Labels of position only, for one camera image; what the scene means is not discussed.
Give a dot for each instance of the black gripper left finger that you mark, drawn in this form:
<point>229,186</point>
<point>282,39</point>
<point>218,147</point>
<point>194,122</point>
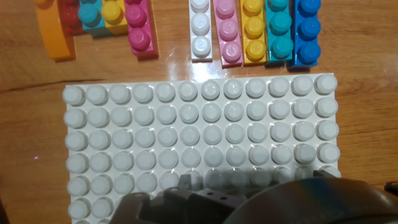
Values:
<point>199,205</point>

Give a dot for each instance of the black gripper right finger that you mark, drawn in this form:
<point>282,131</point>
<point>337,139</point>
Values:
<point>323,174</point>

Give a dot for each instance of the blue four-stud brick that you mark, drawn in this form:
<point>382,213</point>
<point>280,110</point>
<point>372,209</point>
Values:
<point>308,31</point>

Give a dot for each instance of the teal four-stud brick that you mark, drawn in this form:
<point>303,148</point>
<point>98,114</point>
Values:
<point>280,25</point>

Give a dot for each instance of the yellow four-stud brick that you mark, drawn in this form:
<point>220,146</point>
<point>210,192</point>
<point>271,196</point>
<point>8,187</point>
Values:
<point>253,28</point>

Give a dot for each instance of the white studded baseplate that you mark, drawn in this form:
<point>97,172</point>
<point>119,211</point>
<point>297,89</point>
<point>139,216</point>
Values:
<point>186,133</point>

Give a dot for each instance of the brown wooden board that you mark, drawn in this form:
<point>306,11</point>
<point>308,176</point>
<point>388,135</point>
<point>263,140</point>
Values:
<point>357,46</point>

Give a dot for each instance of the light pink four-stud brick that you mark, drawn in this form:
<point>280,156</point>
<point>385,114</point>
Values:
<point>228,31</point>

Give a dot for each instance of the white four-stud brick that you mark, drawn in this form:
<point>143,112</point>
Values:
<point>200,25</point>

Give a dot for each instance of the magenta three-stud brick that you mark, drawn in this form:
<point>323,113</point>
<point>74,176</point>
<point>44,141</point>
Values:
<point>138,18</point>

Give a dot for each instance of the yellow two-stud brick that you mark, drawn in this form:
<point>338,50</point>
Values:
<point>112,12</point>

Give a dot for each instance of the teal two-stud brick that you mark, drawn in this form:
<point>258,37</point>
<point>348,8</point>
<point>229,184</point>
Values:
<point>88,14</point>

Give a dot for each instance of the orange curved brick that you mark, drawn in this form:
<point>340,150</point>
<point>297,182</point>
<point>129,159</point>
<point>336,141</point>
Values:
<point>54,37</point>

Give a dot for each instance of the red two-stud brick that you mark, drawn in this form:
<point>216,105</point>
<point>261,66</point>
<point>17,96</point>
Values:
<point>70,18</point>

